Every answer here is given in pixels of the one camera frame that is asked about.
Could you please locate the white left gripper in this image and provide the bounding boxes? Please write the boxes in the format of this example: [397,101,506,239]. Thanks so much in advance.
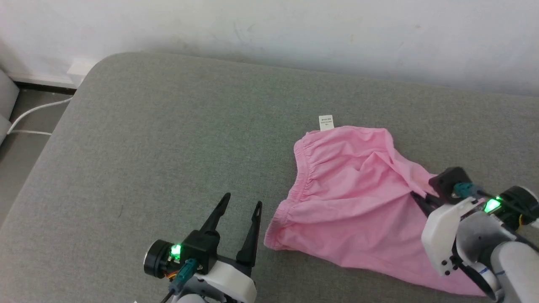
[144,192,263,303]

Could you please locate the grey fabric sofa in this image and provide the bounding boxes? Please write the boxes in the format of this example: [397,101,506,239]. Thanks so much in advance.
[0,51,539,303]

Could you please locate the white furniture piece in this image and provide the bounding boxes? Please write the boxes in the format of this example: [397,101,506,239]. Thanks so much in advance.
[0,69,20,146]

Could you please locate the teal plug black cable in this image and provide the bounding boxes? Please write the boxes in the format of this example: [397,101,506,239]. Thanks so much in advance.
[160,258,198,303]
[454,182,539,228]

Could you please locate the left teal plug black cable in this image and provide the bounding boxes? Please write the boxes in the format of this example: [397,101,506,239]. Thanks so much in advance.
[160,258,198,303]

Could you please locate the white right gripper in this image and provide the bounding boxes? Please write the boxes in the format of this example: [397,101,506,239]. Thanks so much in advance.
[411,186,539,276]

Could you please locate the pink shorts with white label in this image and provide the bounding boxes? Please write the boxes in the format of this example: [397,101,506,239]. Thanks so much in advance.
[264,114,490,298]

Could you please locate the white wall socket plate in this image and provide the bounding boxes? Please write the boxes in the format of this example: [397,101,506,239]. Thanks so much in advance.
[67,58,101,77]

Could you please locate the white power cable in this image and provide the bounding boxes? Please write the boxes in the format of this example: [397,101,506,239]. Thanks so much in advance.
[6,97,74,136]

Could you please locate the right teal plug black cable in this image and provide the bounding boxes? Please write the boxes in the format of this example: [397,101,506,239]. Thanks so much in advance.
[454,182,539,228]

